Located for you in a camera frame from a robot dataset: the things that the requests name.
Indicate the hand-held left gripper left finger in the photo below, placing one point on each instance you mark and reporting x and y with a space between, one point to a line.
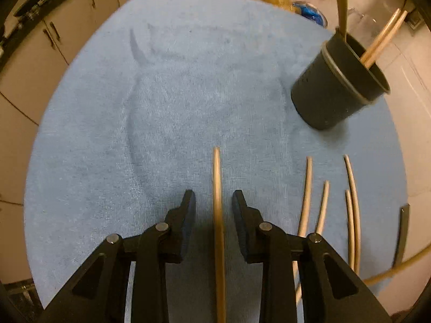
187 222

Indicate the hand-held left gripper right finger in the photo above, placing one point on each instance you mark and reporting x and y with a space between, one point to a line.
240 222

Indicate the light bamboo chopstick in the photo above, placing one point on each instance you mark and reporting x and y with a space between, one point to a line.
218 191
387 38
382 32
397 269

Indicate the pile of bamboo chopsticks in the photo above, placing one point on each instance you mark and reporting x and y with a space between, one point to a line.
308 188

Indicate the dark grey utensil holder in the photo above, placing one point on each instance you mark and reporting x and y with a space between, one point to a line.
330 87

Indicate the brown wooden chopstick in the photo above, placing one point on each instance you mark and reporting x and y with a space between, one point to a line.
341 6

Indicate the blue tablecloth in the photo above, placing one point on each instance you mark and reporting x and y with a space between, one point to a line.
151 124

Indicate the dark chopstick at edge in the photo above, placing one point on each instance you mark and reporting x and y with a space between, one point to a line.
401 235

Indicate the blue plastic bag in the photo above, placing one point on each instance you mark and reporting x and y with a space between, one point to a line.
309 11

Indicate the black kitchen countertop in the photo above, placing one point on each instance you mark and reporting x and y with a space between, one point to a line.
10 45

